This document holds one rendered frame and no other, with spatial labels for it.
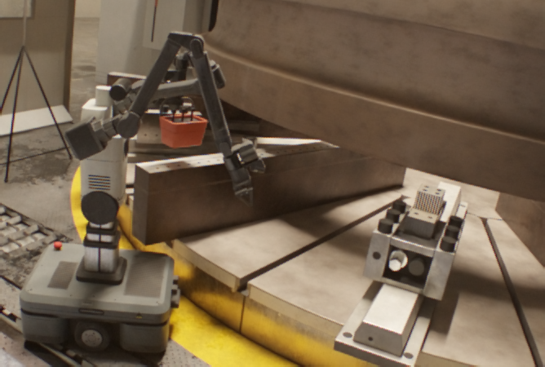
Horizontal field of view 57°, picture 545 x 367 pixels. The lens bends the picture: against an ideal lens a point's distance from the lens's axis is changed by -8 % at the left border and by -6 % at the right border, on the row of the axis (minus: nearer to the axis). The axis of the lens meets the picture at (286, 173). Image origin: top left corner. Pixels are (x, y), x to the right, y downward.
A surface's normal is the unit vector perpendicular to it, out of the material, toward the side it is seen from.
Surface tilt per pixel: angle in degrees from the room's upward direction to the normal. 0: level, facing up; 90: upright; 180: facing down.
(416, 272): 90
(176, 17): 90
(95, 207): 90
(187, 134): 97
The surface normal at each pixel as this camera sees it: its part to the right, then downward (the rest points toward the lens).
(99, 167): 0.13, 0.33
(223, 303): -0.62, 0.16
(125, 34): -0.44, 0.22
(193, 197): 0.69, 0.33
